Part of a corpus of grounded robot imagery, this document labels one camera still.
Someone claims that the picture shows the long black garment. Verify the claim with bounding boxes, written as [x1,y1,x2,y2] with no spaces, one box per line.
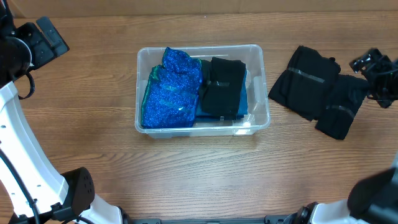
[315,75,369,140]

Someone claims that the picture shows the blue green sequin cloth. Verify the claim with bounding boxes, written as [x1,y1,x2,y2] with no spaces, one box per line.
[141,47,203,129]

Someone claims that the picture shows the blue denim jeans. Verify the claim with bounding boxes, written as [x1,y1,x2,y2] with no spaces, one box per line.
[195,70,248,121]

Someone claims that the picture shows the small black garment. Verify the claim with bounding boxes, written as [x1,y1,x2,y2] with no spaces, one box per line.
[198,57,246,116]

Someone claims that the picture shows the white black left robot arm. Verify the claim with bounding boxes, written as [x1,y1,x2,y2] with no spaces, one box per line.
[1,1,131,224]

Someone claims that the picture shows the clear plastic storage bin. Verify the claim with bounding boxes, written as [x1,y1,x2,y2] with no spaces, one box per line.
[135,44,271,139]

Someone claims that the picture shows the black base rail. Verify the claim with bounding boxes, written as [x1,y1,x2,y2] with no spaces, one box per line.
[129,215,288,224]

